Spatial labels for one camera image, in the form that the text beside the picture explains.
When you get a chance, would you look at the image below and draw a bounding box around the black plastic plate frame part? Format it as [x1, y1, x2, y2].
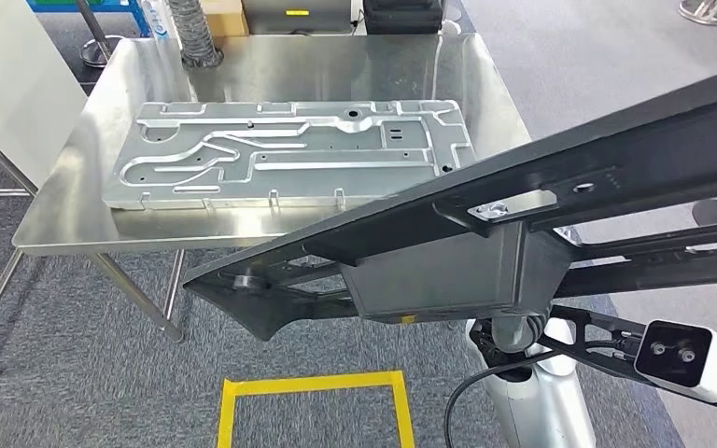
[183, 62, 717, 343]

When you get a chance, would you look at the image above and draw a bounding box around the stainless steel workbench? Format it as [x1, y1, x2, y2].
[11, 32, 533, 345]

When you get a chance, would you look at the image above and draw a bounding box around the aluminium fixture plate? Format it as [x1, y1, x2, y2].
[101, 98, 477, 212]

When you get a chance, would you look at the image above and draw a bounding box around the black equipment bag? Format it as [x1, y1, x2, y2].
[363, 0, 445, 35]

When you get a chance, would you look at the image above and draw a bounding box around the grey laptop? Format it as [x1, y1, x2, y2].
[241, 0, 355, 35]

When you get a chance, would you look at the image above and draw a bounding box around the cardboard box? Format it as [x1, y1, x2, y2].
[200, 0, 251, 37]

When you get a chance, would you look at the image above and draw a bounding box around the white spray bottle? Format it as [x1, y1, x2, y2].
[138, 0, 178, 45]

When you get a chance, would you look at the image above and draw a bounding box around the blue metal storage rack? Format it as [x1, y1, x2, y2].
[26, 0, 152, 35]

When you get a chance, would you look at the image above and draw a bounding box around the white panel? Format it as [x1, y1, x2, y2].
[0, 0, 90, 190]

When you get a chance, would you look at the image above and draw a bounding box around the thick black cable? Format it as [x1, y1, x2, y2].
[443, 349, 557, 448]

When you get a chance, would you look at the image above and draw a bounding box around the grey corrugated hose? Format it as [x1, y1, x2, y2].
[166, 0, 225, 69]

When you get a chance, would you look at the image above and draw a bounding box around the steel stanchion post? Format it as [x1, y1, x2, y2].
[74, 0, 127, 69]
[679, 0, 717, 26]

